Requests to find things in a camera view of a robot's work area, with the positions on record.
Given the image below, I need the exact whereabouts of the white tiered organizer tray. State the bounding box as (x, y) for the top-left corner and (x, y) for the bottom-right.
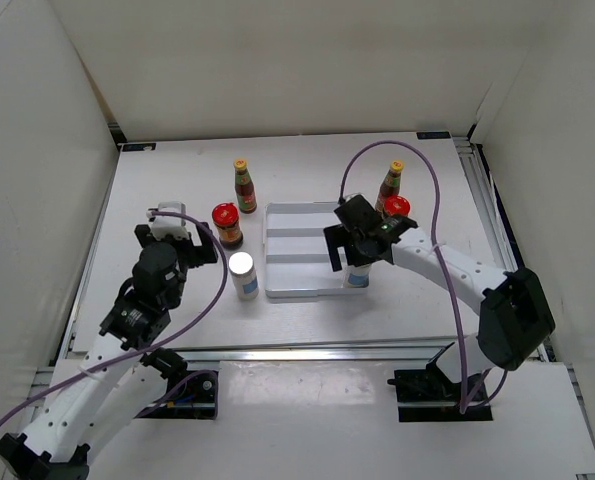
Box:
(263, 202), (368, 300)

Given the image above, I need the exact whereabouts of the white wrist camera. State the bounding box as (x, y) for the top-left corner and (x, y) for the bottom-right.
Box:
(147, 201), (190, 241)
(337, 192), (363, 206)

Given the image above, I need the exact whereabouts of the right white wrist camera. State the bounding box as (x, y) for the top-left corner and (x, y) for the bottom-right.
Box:
(337, 192), (363, 206)

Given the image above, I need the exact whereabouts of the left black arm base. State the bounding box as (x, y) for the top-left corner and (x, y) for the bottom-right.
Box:
(136, 364), (219, 420)

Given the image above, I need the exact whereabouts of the yellow-cap sauce bottle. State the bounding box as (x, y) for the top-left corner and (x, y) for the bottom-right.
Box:
(233, 159), (257, 214)
(375, 160), (404, 213)

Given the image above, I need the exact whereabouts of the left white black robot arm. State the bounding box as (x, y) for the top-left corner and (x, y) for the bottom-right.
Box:
(0, 217), (226, 479)

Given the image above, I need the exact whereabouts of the left black table label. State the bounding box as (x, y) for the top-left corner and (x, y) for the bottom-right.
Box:
(121, 142), (157, 152)

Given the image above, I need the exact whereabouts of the right black table label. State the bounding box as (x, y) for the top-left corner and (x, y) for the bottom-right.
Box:
(416, 131), (452, 140)

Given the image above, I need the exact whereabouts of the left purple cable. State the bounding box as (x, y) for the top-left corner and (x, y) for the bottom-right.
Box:
(0, 211), (229, 469)

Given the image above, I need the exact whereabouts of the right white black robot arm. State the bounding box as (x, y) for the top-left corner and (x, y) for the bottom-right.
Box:
(323, 195), (555, 403)

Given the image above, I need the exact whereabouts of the red-lid chili jar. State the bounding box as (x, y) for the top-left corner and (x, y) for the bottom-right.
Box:
(382, 195), (411, 218)
(211, 203), (244, 250)

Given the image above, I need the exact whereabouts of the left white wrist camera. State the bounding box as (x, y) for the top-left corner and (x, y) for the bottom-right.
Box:
(147, 201), (190, 241)

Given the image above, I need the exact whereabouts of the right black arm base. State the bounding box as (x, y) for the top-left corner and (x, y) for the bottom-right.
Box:
(387, 370), (493, 423)

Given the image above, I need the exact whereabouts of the silver-cap spice shaker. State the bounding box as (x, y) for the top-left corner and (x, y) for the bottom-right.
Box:
(228, 252), (259, 300)
(343, 264), (371, 288)

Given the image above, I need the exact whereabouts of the black table label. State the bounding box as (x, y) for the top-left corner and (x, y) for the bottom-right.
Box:
(121, 142), (157, 152)
(416, 131), (452, 140)

